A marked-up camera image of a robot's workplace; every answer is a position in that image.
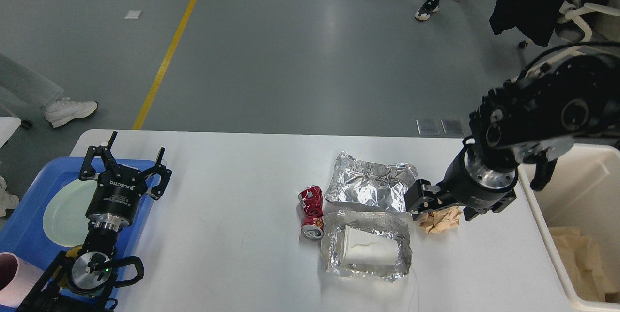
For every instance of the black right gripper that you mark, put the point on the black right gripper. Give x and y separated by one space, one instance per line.
467 182

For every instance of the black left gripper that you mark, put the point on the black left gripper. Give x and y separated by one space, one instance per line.
118 193

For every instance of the brown paper ball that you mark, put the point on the brown paper ball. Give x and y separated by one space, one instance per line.
437 222

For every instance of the light green plate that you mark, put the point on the light green plate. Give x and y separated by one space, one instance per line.
65 222

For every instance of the teal mug yellow inside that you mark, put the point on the teal mug yellow inside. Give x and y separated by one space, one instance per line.
74 252

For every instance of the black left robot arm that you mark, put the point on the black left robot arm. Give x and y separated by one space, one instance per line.
85 283

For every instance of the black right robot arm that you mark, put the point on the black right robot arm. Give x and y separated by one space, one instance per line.
532 119

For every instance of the crumpled aluminium foil sheet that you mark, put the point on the crumpled aluminium foil sheet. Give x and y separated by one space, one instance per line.
370 184

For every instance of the grey floor plate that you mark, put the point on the grey floor plate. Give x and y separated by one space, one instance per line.
428 127
453 127

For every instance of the aluminium foil tray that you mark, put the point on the aluminium foil tray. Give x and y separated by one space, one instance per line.
375 222

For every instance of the white paper cup lying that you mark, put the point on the white paper cup lying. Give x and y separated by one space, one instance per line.
364 248

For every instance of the blue plastic tray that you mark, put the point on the blue plastic tray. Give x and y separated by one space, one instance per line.
23 233

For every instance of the white chair at left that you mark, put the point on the white chair at left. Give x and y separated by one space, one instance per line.
9 125

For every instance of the crushed red soda can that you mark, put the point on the crushed red soda can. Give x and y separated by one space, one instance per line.
311 202

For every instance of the beige plastic bin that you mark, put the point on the beige plastic bin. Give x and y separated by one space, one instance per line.
583 193

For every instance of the pink ribbed cup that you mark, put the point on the pink ribbed cup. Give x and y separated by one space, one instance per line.
17 278

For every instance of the white paper scrap on floor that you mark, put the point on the white paper scrap on floor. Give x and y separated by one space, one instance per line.
133 15

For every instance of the grey white office chair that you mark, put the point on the grey white office chair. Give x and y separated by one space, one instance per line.
575 12

